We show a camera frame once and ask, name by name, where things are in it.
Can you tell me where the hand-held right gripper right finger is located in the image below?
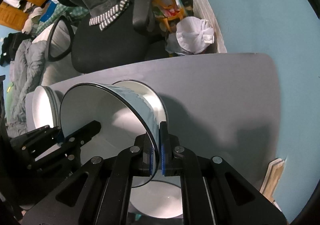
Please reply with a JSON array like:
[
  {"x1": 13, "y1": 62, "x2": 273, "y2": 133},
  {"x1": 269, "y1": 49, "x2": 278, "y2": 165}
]
[{"x1": 159, "y1": 121, "x2": 287, "y2": 225}]

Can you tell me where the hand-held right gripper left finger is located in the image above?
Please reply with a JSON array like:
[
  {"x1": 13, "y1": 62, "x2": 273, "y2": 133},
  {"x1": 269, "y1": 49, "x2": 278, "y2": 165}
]
[{"x1": 22, "y1": 135, "x2": 160, "y2": 225}]

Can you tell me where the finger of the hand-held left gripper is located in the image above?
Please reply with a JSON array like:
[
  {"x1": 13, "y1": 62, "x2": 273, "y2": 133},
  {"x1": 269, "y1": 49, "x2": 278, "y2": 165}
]
[
  {"x1": 10, "y1": 126, "x2": 62, "y2": 158},
  {"x1": 26, "y1": 120, "x2": 102, "y2": 171}
]

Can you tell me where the white ribbed bowl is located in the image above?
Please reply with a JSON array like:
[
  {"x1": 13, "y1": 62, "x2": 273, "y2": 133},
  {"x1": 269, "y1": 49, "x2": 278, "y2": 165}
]
[
  {"x1": 59, "y1": 82, "x2": 161, "y2": 188},
  {"x1": 112, "y1": 79, "x2": 168, "y2": 138},
  {"x1": 129, "y1": 177, "x2": 184, "y2": 218}
]

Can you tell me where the white plate with dark rim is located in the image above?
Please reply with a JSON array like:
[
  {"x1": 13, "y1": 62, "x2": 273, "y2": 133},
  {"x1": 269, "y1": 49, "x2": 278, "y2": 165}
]
[
  {"x1": 52, "y1": 90, "x2": 62, "y2": 115},
  {"x1": 49, "y1": 88, "x2": 59, "y2": 128},
  {"x1": 32, "y1": 86, "x2": 57, "y2": 132}
]

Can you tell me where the grey quilt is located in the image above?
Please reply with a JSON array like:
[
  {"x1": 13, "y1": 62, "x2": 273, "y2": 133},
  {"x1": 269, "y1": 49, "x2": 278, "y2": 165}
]
[{"x1": 7, "y1": 40, "x2": 48, "y2": 138}]

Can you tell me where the black office chair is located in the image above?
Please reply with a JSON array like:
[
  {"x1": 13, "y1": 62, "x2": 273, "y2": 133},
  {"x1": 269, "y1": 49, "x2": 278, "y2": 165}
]
[{"x1": 46, "y1": 0, "x2": 190, "y2": 74}]

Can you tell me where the black clothes pile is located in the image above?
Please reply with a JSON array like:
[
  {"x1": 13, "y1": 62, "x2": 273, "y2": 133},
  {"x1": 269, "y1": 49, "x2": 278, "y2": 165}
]
[{"x1": 0, "y1": 32, "x2": 23, "y2": 65}]

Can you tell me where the wooden board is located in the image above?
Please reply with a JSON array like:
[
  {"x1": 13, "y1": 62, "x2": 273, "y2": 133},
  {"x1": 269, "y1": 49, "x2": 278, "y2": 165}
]
[{"x1": 260, "y1": 159, "x2": 286, "y2": 203}]

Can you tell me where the white cloth bag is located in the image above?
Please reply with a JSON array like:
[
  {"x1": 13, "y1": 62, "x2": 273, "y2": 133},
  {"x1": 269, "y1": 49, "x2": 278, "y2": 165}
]
[{"x1": 22, "y1": 7, "x2": 43, "y2": 33}]

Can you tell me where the green checked tablecloth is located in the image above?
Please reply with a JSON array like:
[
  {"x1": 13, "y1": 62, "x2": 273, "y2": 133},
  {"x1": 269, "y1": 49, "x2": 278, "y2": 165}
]
[{"x1": 37, "y1": 2, "x2": 88, "y2": 33}]

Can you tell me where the white plastic bag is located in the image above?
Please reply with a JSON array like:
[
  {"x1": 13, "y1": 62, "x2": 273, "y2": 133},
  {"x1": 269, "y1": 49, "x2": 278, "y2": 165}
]
[{"x1": 176, "y1": 17, "x2": 215, "y2": 53}]

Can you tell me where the blue cardboard box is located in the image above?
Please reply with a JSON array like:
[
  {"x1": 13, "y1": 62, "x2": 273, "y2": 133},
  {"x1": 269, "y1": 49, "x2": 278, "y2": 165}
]
[{"x1": 40, "y1": 2, "x2": 58, "y2": 23}]

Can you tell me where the yellow plastic item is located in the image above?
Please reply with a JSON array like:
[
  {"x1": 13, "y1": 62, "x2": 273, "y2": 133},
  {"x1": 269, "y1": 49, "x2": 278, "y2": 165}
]
[{"x1": 152, "y1": 0, "x2": 188, "y2": 33}]

